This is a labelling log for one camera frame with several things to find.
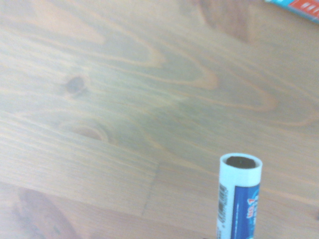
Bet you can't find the blue white marker black cap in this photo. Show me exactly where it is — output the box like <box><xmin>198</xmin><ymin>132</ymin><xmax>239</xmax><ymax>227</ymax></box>
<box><xmin>215</xmin><ymin>152</ymin><xmax>263</xmax><ymax>239</ymax></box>

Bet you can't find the teal and red holder box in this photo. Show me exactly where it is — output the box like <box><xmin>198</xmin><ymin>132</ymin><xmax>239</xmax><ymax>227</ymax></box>
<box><xmin>265</xmin><ymin>0</ymin><xmax>319</xmax><ymax>24</ymax></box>

